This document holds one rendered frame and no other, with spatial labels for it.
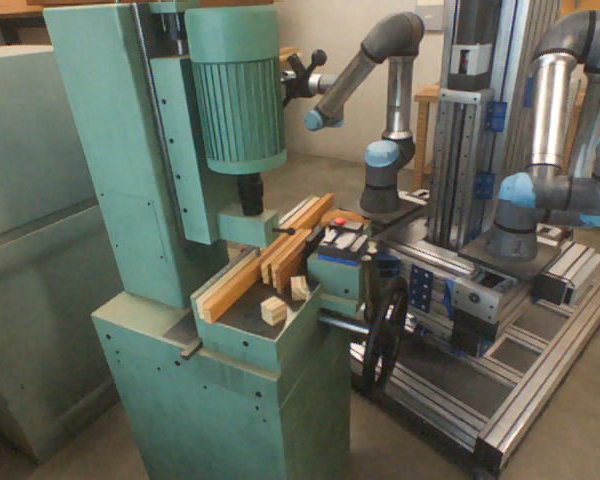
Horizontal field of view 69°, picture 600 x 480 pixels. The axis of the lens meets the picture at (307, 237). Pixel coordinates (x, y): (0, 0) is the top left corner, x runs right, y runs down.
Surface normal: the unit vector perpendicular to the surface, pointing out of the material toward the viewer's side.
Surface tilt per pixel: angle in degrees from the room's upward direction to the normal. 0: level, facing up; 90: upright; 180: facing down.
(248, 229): 90
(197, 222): 90
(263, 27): 90
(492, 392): 0
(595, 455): 0
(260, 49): 90
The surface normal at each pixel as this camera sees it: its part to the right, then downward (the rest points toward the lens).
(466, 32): -0.72, 0.36
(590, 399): -0.04, -0.88
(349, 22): -0.52, 0.43
